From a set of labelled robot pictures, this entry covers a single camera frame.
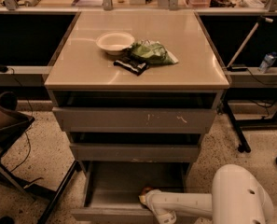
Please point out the small water bottle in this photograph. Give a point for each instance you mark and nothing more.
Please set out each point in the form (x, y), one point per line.
(267, 62)

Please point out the dark office chair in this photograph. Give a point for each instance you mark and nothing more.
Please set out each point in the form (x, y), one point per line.
(13, 124)

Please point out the grey drawer cabinet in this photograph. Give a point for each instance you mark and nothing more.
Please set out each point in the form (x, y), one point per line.
(136, 86)

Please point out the grey drawer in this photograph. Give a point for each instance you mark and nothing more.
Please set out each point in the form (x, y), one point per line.
(134, 120)
(111, 194)
(142, 153)

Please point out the grey top drawer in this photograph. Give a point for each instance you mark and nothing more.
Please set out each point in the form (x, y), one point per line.
(134, 120)

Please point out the grey bottom drawer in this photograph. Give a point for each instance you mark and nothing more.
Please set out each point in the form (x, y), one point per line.
(111, 194)

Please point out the white paper bowl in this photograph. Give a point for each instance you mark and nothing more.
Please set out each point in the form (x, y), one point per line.
(114, 43)

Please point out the grey middle drawer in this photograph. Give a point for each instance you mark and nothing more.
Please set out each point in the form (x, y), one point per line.
(142, 153)

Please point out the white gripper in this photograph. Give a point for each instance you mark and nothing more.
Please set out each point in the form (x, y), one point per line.
(151, 198)

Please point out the black snack wrapper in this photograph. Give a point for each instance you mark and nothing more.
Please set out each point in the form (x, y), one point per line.
(131, 65)

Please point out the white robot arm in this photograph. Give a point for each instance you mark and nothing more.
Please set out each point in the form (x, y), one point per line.
(236, 198)

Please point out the white stick with black base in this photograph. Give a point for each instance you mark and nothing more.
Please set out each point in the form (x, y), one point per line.
(259, 21)

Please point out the red apple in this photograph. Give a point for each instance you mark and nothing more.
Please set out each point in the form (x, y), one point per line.
(145, 190)

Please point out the green chip bag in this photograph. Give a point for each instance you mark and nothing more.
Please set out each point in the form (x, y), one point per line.
(151, 52)

